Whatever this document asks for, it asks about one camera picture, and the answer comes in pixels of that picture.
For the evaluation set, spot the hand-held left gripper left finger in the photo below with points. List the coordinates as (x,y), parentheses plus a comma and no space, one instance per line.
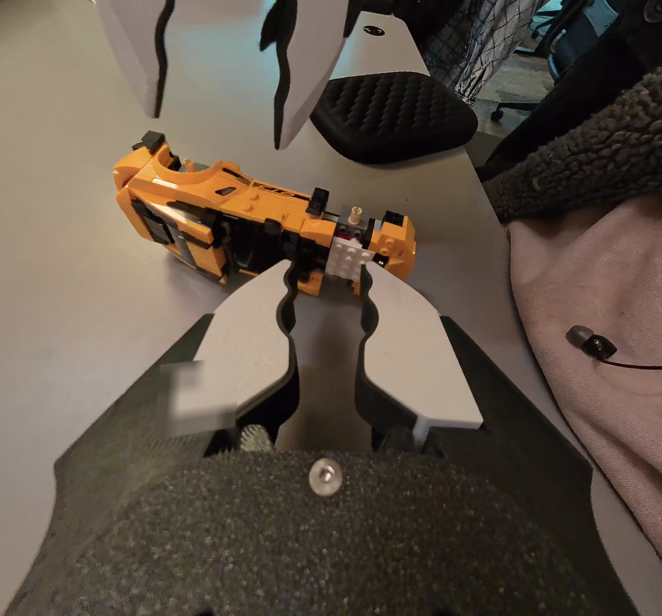
(248,337)

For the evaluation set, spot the beige hoodie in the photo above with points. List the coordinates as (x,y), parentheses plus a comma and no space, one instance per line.
(595,368)

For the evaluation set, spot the dark patterned cloth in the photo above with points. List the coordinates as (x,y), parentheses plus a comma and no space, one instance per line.
(481,21)

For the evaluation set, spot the black office chair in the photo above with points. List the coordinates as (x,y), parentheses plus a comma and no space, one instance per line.
(579,21)

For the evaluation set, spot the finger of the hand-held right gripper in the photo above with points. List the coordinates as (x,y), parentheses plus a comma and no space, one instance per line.
(320,32)
(129,6)

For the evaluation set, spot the orange lego car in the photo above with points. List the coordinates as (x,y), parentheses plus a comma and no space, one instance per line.
(243,202)

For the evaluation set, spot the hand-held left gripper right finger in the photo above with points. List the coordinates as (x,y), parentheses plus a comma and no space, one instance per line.
(413,363)

